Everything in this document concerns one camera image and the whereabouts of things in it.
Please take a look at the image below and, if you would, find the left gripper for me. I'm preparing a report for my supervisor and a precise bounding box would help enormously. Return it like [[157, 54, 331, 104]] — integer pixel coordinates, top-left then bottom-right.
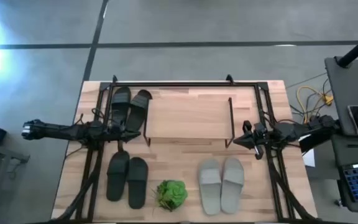
[[104, 119, 142, 153]]

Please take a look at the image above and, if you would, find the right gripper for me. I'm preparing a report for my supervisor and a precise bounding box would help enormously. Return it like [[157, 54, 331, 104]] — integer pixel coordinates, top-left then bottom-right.
[[233, 120, 273, 161]]

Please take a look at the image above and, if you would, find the black slide with ridged strap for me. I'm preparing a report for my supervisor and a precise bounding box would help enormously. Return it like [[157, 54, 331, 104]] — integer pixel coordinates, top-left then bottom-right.
[[126, 89, 153, 132], [110, 86, 132, 125]]

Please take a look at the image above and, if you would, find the plain black slide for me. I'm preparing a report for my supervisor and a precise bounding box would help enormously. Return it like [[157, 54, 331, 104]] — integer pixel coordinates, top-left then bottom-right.
[[106, 150, 131, 202], [126, 157, 149, 210]]

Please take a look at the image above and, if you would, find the grey slide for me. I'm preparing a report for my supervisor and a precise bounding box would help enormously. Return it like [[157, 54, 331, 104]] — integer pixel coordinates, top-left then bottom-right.
[[221, 157, 245, 215], [198, 159, 223, 216]]

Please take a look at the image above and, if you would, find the wooden shelf with black legs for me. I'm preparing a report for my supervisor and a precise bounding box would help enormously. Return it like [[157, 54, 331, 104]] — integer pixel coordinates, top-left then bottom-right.
[[142, 89, 236, 149]]

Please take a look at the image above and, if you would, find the white paper sheet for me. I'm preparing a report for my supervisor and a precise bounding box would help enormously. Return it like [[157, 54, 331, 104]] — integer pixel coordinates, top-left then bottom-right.
[[301, 149, 316, 168]]

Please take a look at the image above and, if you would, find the black diagonal bar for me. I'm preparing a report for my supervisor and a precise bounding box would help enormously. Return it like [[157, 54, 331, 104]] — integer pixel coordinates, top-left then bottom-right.
[[298, 130, 343, 153]]

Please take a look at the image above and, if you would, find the green succulent in white pot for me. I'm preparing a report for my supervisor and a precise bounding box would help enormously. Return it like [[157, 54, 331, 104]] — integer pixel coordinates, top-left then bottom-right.
[[153, 179, 189, 213]]

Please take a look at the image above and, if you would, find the grey side desk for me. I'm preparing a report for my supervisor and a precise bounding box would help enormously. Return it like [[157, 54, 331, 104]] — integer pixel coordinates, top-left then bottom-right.
[[324, 55, 358, 138]]

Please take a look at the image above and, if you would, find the grey metal stand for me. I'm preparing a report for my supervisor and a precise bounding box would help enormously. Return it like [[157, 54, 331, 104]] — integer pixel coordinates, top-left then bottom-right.
[[0, 139, 30, 218]]

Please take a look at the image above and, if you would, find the black pole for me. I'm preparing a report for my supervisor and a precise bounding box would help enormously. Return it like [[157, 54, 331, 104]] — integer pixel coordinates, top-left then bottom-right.
[[336, 27, 358, 68]]

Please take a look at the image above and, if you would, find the black metal table frame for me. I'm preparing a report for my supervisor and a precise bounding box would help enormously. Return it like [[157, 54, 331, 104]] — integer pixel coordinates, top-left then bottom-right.
[[50, 79, 321, 224]]

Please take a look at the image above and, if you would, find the yellow cable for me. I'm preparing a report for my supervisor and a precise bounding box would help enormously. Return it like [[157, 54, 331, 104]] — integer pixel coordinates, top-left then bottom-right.
[[296, 86, 334, 124]]

